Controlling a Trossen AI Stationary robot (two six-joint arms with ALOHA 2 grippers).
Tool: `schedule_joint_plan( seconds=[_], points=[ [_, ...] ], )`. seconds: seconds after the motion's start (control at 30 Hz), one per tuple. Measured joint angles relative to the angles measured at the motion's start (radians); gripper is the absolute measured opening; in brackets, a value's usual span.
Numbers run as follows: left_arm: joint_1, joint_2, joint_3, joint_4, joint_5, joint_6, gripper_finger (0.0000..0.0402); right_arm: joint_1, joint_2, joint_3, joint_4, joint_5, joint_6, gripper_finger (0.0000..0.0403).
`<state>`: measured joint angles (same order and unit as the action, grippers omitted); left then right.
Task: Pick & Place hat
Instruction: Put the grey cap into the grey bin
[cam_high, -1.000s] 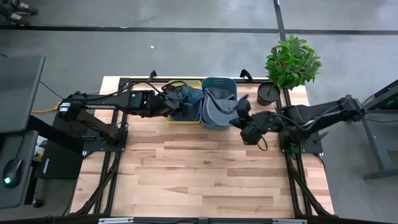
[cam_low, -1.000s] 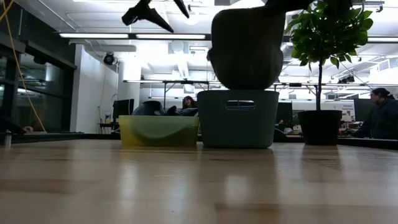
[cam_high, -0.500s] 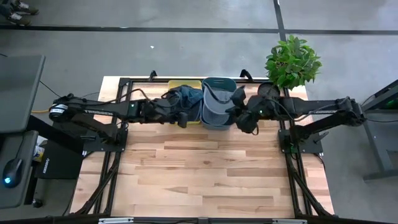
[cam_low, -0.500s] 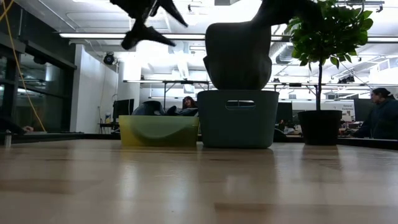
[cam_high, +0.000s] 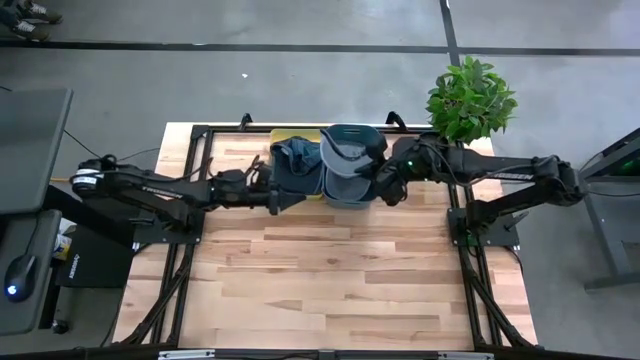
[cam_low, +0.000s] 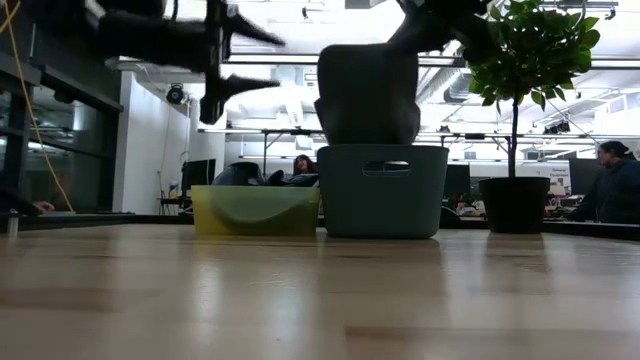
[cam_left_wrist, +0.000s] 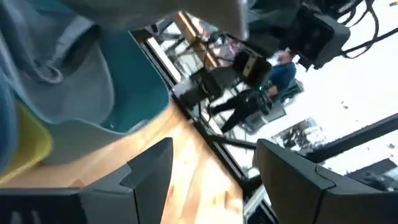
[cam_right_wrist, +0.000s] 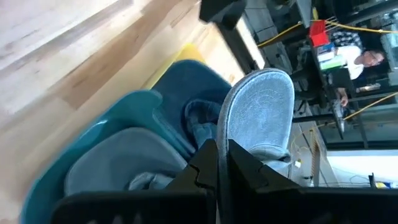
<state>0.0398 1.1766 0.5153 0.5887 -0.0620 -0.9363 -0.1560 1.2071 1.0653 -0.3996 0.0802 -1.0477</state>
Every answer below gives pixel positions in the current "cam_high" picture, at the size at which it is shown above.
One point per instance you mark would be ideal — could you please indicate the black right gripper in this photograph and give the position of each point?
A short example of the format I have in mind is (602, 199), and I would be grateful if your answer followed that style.
(392, 185)

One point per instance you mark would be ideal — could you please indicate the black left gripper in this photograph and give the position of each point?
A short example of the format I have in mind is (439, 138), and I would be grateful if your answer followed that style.
(255, 197)

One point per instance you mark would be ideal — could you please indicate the navy blue denim cap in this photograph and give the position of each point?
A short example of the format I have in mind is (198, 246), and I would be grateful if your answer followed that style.
(295, 177)

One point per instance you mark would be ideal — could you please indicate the light grey denim cap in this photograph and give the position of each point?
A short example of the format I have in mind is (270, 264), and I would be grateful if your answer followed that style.
(342, 162)

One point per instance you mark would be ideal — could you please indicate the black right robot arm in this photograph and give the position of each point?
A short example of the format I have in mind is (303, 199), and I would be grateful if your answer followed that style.
(500, 167)

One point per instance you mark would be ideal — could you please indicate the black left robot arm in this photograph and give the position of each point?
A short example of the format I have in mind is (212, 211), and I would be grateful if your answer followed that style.
(150, 187)

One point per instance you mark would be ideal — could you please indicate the teal plastic bin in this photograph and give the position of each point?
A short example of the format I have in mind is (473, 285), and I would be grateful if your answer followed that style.
(332, 131)

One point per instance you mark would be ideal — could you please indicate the yellow plastic bin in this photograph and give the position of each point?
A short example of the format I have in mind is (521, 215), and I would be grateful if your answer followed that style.
(295, 134)

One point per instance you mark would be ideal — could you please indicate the green leafy plant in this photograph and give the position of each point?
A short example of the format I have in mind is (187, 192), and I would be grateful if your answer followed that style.
(470, 100)

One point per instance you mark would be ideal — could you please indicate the black Trossen controller box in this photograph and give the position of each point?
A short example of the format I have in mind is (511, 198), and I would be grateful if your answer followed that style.
(95, 265)

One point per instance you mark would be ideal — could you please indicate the black desk crossbar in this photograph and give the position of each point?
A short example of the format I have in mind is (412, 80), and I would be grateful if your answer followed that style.
(85, 215)

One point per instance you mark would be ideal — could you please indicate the white and yellow packet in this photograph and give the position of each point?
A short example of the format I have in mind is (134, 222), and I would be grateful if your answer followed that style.
(62, 245)

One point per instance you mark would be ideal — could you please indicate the grey metal side table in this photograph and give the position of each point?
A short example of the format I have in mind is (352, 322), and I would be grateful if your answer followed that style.
(607, 240)

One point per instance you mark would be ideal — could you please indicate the grey keyboard tray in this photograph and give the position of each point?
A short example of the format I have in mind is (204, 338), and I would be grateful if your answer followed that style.
(42, 235)

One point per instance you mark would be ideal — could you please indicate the black caster wheel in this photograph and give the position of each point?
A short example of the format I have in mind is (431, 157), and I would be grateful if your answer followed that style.
(60, 327)

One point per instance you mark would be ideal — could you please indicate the dark grey desk top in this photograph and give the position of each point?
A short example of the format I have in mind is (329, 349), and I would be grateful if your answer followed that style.
(30, 150)

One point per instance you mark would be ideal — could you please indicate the black computer mouse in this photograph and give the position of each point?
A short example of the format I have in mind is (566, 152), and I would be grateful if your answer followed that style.
(22, 272)

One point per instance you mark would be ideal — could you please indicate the person's foot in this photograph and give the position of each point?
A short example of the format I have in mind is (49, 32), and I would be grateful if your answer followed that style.
(30, 31)
(42, 14)

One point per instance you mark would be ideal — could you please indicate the black metal rig frame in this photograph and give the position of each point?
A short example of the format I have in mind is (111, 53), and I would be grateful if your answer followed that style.
(201, 132)

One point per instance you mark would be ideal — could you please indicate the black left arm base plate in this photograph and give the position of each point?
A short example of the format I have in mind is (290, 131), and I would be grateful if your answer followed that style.
(150, 235)

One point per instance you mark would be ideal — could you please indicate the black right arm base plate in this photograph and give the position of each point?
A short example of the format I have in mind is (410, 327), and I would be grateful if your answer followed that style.
(495, 239)

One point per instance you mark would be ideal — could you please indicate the silver metal bracket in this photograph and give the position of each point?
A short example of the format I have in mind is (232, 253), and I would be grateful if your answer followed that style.
(186, 354)
(465, 356)

